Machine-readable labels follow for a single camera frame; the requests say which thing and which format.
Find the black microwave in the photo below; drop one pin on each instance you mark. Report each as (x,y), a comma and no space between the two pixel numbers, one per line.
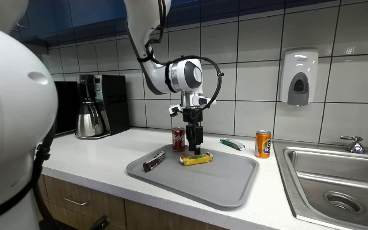
(67,109)

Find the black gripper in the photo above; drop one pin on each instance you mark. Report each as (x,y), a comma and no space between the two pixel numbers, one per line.
(192,116)

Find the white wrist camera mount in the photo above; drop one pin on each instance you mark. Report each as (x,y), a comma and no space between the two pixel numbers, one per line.
(201,101)

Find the gray plastic tray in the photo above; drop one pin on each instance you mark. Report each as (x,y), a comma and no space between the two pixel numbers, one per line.
(217,183)

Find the dark brown candy bar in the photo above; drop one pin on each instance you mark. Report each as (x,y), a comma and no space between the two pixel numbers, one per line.
(154,162)

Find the black coffee maker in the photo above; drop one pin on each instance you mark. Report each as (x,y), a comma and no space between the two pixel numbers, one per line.
(114,103)

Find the stainless steel sink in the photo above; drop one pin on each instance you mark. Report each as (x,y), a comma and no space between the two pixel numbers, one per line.
(341,183)

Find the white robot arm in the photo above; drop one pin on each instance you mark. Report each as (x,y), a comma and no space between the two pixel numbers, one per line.
(13,107)

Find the chrome faucet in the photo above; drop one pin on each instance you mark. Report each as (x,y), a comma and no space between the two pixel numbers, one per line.
(357,147)

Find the white wall soap dispenser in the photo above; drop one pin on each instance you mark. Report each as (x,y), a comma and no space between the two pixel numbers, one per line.
(299,72)

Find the wooden lower cabinet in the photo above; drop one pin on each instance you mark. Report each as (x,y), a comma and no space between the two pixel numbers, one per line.
(108,205)

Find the blue upper cabinet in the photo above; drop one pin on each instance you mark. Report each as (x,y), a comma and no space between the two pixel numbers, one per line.
(235,7)

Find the red soda can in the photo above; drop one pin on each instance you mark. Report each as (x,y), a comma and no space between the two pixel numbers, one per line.
(178,141)

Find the yellow candy bar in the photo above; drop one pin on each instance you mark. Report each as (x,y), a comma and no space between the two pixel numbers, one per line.
(197,159)

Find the orange soda can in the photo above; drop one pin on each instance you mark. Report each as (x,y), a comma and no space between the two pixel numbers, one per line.
(262,145)

